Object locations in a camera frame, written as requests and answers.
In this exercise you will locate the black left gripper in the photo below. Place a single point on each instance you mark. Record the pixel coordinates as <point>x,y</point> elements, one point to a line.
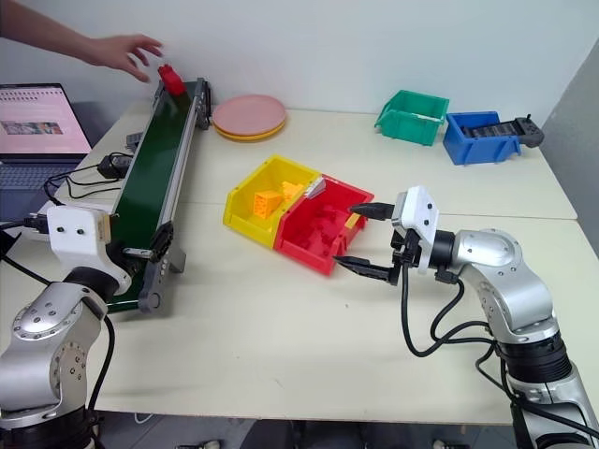
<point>122,264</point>

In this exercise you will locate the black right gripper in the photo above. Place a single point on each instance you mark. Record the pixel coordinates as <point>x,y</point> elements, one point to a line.
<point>406,250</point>

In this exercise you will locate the red toy brick block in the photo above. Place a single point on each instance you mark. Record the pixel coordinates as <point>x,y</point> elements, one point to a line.
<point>170,79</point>

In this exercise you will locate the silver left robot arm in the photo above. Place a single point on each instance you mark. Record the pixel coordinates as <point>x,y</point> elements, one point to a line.
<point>42,337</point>

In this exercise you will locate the person's bare forearm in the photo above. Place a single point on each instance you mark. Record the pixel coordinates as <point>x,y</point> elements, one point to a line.
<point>42,30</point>

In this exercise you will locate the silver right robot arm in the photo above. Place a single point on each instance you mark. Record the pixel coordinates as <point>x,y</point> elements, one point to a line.
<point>510,290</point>

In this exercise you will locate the green conveyor belt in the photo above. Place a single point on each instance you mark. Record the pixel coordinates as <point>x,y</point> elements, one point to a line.
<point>154,154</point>

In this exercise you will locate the person's bare hand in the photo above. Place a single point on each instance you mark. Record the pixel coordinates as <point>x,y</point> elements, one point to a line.
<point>117,52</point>

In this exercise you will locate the red toy blocks pile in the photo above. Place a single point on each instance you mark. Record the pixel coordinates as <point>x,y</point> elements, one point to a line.
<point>325,229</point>

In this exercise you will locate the red storage bin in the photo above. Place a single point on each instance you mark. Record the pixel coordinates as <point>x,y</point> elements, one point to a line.
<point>304,255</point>

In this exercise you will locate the grey bin label card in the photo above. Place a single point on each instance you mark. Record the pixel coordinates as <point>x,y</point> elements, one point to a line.
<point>316,188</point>

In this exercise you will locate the black power adapter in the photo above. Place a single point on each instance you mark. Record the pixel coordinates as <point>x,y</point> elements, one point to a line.
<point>114,166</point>

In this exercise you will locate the small yellow toy block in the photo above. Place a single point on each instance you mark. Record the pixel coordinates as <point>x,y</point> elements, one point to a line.
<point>291,191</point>

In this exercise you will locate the large yellow toy block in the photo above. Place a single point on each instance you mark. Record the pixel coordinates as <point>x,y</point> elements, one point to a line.
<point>267,205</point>

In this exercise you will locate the yellow storage bin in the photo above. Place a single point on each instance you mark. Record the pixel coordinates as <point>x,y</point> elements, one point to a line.
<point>248,224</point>

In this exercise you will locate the small dark remote box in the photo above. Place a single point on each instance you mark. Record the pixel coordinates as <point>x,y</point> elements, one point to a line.
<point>134,139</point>

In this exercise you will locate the green storage bin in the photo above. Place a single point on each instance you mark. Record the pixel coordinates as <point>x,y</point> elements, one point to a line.
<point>414,124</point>

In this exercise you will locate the blue storage bin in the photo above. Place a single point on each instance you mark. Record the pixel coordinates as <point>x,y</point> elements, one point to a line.
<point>477,149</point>

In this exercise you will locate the yellow plate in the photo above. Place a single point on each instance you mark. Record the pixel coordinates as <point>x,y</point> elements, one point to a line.
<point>248,138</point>

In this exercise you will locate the open laptop computer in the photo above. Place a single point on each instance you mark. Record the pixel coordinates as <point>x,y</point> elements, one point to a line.
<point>37,121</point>

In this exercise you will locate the pink plate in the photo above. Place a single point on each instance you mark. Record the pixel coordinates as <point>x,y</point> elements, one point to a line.
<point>249,113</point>

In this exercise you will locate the black handheld controller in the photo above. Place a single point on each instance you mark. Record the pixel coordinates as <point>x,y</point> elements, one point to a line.
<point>529,133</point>

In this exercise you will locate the shoe under table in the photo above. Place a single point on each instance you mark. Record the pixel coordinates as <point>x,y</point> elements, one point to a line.
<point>444,444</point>
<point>210,444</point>

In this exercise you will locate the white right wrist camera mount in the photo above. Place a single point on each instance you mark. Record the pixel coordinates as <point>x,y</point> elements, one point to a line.
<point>421,210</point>

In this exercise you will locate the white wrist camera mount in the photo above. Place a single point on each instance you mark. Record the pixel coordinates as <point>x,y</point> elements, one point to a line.
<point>421,210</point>
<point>75,231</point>

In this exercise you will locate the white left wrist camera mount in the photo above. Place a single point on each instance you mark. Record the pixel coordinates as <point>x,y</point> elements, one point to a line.
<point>75,231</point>

